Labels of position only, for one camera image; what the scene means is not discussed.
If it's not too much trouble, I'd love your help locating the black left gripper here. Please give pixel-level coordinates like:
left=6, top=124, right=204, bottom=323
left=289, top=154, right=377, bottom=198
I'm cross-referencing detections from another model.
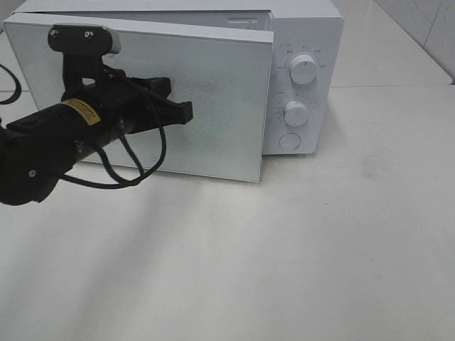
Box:
left=58, top=54, right=193, bottom=137

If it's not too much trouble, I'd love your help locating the white microwave door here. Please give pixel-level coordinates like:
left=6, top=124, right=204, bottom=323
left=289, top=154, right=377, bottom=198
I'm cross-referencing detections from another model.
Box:
left=4, top=13, right=274, bottom=182

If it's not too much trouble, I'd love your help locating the round white door button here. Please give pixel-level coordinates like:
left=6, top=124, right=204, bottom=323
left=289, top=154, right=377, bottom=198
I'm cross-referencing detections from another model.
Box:
left=279, top=133, right=301, bottom=150

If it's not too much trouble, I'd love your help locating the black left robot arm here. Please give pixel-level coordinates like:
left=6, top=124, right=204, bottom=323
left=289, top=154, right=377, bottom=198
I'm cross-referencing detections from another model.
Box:
left=1, top=49, right=193, bottom=205

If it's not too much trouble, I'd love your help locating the lower white microwave knob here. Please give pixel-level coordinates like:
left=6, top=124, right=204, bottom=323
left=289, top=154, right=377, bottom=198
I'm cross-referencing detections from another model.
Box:
left=284, top=100, right=310, bottom=126

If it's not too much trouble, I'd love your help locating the white microwave knob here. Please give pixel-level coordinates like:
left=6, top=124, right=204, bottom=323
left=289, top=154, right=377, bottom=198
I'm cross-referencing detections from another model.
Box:
left=289, top=51, right=319, bottom=85
left=284, top=100, right=310, bottom=126

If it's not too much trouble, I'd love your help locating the white microwave oven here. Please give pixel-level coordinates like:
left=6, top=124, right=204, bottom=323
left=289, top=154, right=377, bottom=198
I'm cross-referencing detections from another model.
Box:
left=4, top=1, right=344, bottom=155

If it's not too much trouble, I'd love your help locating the upper white microwave knob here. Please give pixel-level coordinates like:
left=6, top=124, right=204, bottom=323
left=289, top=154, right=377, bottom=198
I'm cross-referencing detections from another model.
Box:
left=289, top=51, right=319, bottom=85

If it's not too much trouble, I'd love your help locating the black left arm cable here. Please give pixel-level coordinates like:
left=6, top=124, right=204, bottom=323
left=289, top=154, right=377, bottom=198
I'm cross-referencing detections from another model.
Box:
left=60, top=76, right=168, bottom=189

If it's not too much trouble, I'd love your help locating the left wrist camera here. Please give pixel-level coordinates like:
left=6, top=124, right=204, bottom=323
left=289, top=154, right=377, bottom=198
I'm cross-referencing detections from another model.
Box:
left=48, top=24, right=121, bottom=56

